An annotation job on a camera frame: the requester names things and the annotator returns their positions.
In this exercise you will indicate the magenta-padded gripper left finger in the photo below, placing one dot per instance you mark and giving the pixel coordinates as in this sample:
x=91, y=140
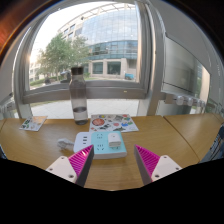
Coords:
x=63, y=168

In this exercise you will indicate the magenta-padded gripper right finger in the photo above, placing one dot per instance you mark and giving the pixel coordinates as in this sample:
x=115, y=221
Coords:
x=165, y=167

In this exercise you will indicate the white and teal power strip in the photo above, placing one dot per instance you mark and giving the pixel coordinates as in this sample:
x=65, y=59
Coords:
x=100, y=149

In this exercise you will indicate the small colourful sticker sheet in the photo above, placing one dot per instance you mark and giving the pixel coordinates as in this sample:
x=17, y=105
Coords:
x=33, y=123

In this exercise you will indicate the dark blue chair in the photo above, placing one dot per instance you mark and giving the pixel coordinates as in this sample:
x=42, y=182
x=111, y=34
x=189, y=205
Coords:
x=215, y=146

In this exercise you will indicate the large colourful sticker sheet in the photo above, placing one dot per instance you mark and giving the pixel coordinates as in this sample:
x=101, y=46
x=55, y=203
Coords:
x=113, y=122

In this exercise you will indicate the clear bottle with dark cap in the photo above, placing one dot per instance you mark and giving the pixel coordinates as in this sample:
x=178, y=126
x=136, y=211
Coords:
x=78, y=100

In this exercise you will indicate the row of white round knobs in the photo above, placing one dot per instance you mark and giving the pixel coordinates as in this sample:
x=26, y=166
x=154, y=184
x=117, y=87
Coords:
x=183, y=100

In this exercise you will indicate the blue vehicle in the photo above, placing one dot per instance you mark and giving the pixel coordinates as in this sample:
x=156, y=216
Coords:
x=129, y=76

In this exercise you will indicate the green tree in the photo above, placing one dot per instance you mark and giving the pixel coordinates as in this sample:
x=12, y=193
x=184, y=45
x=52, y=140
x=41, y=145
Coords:
x=60, y=53

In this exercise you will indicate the glass office building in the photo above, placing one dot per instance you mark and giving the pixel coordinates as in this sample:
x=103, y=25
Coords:
x=113, y=40

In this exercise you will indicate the grey window frame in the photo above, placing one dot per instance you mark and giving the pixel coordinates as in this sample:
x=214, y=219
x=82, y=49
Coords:
x=100, y=90

